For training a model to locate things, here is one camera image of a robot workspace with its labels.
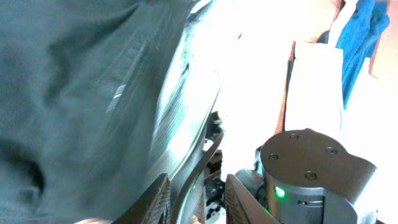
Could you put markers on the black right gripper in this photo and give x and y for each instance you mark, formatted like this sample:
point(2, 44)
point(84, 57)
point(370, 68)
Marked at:
point(214, 186)

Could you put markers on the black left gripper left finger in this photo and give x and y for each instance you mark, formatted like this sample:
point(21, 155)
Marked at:
point(152, 207)

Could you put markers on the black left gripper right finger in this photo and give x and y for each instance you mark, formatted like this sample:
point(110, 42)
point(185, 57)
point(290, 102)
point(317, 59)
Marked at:
point(241, 207)

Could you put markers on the black shorts garment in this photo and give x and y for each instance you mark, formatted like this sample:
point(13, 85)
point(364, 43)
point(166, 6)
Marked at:
point(89, 95)

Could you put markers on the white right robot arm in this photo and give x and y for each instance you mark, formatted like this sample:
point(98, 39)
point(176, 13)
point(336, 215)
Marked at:
point(299, 176)

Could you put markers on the light blue denim jeans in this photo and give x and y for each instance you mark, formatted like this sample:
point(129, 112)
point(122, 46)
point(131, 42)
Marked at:
point(366, 126)

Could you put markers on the dark blue garment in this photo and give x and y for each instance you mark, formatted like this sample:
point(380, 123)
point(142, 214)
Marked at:
point(358, 40)

